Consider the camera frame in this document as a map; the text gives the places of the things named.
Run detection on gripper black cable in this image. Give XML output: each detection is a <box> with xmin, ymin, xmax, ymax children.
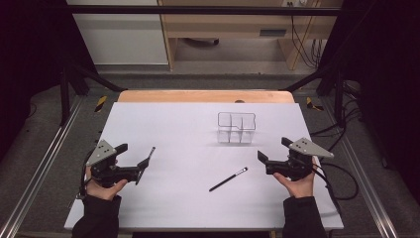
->
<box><xmin>311</xmin><ymin>161</ymin><xmax>360</xmax><ymax>214</ymax></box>
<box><xmin>78</xmin><ymin>149</ymin><xmax>97</xmax><ymax>200</ymax></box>

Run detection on clear plastic organizer box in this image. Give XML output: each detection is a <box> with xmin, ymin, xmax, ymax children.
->
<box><xmin>216</xmin><ymin>111</ymin><xmax>258</xmax><ymax>145</ymax></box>

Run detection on hanging black desk cables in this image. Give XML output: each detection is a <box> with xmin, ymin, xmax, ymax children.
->
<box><xmin>289</xmin><ymin>14</ymin><xmax>327</xmax><ymax>69</ymax></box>

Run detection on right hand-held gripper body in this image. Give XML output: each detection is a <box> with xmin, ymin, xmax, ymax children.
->
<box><xmin>264</xmin><ymin>137</ymin><xmax>335</xmax><ymax>182</ymax></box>

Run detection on black curtain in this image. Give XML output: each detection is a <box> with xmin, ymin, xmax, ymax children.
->
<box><xmin>0</xmin><ymin>0</ymin><xmax>97</xmax><ymax>162</ymax></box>
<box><xmin>317</xmin><ymin>0</ymin><xmax>420</xmax><ymax>196</ymax></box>

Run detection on person's right hand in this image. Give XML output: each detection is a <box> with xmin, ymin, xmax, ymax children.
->
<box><xmin>272</xmin><ymin>157</ymin><xmax>319</xmax><ymax>199</ymax></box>

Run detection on white table cover board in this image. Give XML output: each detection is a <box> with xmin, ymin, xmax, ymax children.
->
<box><xmin>63</xmin><ymin>101</ymin><xmax>345</xmax><ymax>232</ymax></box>

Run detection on aluminium floor rail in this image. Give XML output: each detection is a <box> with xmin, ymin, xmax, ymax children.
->
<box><xmin>318</xmin><ymin>95</ymin><xmax>400</xmax><ymax>238</ymax></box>
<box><xmin>0</xmin><ymin>95</ymin><xmax>85</xmax><ymax>238</ymax></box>

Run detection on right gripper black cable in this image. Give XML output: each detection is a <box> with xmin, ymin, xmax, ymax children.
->
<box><xmin>311</xmin><ymin>161</ymin><xmax>360</xmax><ymax>214</ymax></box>

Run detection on wooden table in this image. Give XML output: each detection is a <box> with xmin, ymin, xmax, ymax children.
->
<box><xmin>117</xmin><ymin>89</ymin><xmax>296</xmax><ymax>104</ymax></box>

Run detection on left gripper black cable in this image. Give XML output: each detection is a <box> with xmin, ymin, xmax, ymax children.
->
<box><xmin>78</xmin><ymin>149</ymin><xmax>97</xmax><ymax>200</ymax></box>

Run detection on person's left hand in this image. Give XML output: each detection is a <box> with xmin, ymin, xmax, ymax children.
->
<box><xmin>84</xmin><ymin>165</ymin><xmax>129</xmax><ymax>202</ymax></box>

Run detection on white cabinet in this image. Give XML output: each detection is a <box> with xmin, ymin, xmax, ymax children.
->
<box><xmin>65</xmin><ymin>0</ymin><xmax>169</xmax><ymax>65</ymax></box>

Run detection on light wooden desk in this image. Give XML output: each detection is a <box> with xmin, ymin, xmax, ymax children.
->
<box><xmin>157</xmin><ymin>0</ymin><xmax>345</xmax><ymax>71</ymax></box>

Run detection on black horizontal frame bar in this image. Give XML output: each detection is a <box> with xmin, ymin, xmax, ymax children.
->
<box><xmin>67</xmin><ymin>4</ymin><xmax>343</xmax><ymax>17</ymax></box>

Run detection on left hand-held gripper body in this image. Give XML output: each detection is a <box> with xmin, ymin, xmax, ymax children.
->
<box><xmin>85</xmin><ymin>139</ymin><xmax>142</xmax><ymax>189</ymax></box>

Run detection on black floor cables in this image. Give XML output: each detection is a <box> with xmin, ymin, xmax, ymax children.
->
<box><xmin>309</xmin><ymin>82</ymin><xmax>363</xmax><ymax>163</ymax></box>

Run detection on right yellow clamp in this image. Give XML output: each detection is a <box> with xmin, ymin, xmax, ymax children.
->
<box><xmin>305</xmin><ymin>96</ymin><xmax>325</xmax><ymax>112</ymax></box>

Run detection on black metal stand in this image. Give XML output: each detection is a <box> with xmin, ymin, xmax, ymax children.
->
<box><xmin>58</xmin><ymin>60</ymin><xmax>129</xmax><ymax>127</ymax></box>
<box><xmin>280</xmin><ymin>62</ymin><xmax>347</xmax><ymax>129</ymax></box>

